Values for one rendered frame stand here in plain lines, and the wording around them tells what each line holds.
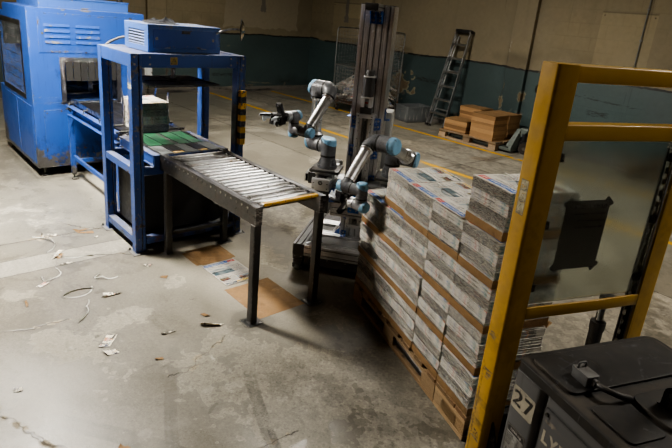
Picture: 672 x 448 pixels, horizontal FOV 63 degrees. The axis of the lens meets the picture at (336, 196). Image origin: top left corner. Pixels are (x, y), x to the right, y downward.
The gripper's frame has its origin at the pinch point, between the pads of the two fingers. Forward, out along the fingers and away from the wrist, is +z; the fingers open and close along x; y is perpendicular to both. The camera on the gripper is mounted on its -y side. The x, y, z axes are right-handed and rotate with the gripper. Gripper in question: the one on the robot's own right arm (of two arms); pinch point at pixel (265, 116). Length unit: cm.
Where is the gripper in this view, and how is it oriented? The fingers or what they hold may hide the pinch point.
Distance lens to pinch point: 379.4
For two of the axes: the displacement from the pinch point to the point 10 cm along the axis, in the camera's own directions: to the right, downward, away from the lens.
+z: -6.1, 2.0, -7.7
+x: -7.7, -3.9, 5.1
